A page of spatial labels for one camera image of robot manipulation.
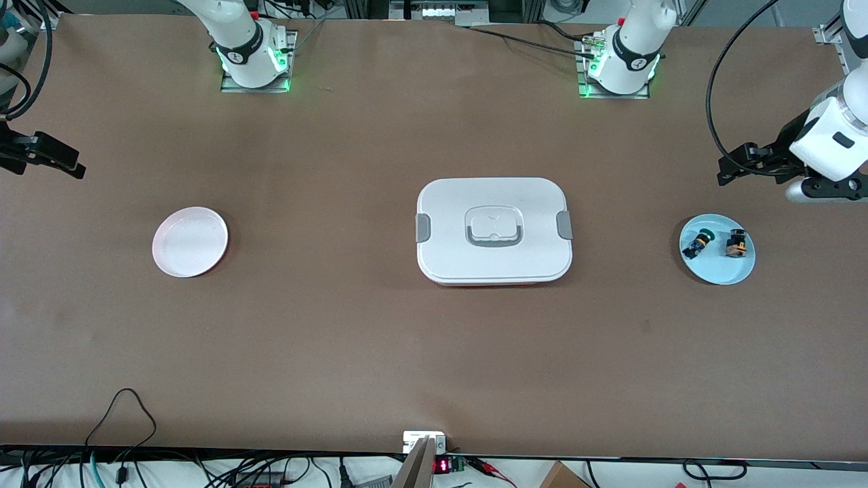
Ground white lunch box grey clips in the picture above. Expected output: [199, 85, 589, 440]
[415, 178, 574, 287]

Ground brown cardboard box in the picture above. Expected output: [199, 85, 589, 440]
[539, 461, 592, 488]

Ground white rounded plastic object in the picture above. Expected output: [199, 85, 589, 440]
[0, 17, 24, 75]

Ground round light blue plate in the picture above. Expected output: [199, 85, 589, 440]
[679, 213, 756, 286]

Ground round pink plate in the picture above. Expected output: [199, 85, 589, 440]
[152, 207, 229, 279]

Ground red clip lead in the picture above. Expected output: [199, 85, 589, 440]
[468, 457, 517, 487]

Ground grey metal bar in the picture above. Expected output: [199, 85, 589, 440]
[390, 436, 438, 488]

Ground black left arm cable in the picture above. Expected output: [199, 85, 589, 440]
[705, 0, 787, 178]

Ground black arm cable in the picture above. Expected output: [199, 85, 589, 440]
[705, 0, 787, 178]
[0, 0, 54, 124]

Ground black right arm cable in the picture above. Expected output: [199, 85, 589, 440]
[0, 0, 54, 124]

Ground aluminium frame profile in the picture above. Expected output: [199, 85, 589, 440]
[812, 7, 852, 74]

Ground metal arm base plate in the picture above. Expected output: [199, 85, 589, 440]
[220, 30, 298, 94]
[576, 37, 652, 100]

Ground thin black looped cable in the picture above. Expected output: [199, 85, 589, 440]
[85, 388, 158, 468]

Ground black cable on table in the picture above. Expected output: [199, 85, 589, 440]
[465, 20, 601, 58]

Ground black cable loop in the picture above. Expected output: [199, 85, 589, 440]
[682, 459, 748, 481]

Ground small white bracket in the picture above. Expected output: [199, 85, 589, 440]
[403, 431, 447, 455]

